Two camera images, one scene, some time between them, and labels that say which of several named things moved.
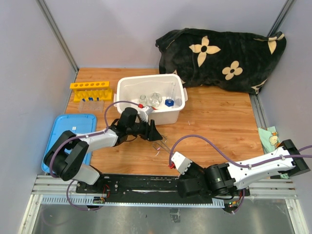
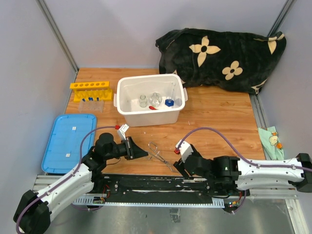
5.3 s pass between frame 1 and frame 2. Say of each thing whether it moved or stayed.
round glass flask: stayed
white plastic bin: stayed
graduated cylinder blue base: stayed
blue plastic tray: stayed
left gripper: moved
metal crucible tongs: moved
